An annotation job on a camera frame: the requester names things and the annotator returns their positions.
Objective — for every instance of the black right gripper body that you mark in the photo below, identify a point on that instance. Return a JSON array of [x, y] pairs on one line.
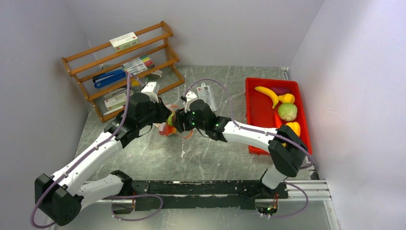
[[189, 121]]

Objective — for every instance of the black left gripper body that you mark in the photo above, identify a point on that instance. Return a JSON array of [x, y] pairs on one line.
[[155, 114]]

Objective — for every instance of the clear zip bag orange zipper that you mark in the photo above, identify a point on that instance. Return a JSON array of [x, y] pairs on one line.
[[173, 108]]

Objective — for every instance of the green cabbage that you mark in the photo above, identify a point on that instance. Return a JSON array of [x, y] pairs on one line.
[[287, 112], [171, 119]]

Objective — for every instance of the red apple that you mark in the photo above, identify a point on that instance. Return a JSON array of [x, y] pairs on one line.
[[165, 130]]

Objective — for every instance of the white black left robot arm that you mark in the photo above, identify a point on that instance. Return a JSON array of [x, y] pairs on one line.
[[64, 194]]

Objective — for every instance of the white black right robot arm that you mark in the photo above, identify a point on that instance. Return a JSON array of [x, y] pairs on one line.
[[286, 149]]

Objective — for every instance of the ruler set clear package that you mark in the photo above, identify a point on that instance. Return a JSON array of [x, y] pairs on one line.
[[205, 93]]

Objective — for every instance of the green white staples box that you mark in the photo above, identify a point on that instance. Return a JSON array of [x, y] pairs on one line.
[[115, 101]]

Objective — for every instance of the black white stapler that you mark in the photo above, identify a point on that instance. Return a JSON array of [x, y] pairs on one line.
[[115, 92]]

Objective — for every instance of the yellow grey eraser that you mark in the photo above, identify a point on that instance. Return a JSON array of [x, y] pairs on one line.
[[135, 84]]

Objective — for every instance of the marker pen set pack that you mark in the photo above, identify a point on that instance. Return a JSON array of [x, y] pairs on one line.
[[138, 65]]

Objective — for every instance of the wooden three-tier shelf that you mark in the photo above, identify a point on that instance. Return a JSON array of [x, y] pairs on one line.
[[148, 47]]

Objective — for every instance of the blue hole punch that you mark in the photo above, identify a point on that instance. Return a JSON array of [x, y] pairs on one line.
[[107, 78]]

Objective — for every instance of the yellow banana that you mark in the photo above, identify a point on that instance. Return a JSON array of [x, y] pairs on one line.
[[270, 93]]

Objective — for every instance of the white box on top shelf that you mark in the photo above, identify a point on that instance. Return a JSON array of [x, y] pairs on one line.
[[124, 42]]

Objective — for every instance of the orange carrot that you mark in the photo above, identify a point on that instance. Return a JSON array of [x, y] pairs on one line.
[[277, 120]]

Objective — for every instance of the purple eggplant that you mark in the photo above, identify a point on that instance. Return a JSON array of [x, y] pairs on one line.
[[281, 90]]

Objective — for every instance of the yellow squash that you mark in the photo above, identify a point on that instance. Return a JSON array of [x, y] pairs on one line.
[[287, 98]]

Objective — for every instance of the yellow bell pepper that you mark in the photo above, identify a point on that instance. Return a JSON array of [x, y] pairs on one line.
[[295, 126]]

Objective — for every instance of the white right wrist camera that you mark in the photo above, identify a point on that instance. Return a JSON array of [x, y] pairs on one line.
[[190, 98]]

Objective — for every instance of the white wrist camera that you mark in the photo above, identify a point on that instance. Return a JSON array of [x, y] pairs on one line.
[[190, 98], [151, 90]]

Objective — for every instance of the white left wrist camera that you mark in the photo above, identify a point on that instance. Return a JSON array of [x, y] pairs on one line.
[[151, 90]]

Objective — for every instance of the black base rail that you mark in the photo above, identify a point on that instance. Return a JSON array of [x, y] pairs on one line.
[[243, 194]]

